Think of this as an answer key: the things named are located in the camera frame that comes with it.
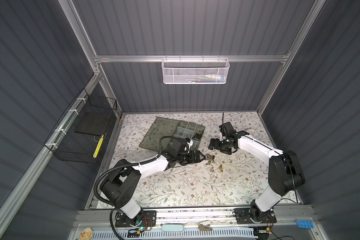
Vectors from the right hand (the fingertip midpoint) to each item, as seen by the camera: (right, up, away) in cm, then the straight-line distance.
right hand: (216, 149), depth 91 cm
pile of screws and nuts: (-3, -7, +2) cm, 8 cm away
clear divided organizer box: (-36, +14, +21) cm, 44 cm away
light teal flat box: (-25, -34, -22) cm, 47 cm away
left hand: (-10, -4, -7) cm, 13 cm away
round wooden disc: (-66, -37, -22) cm, 78 cm away
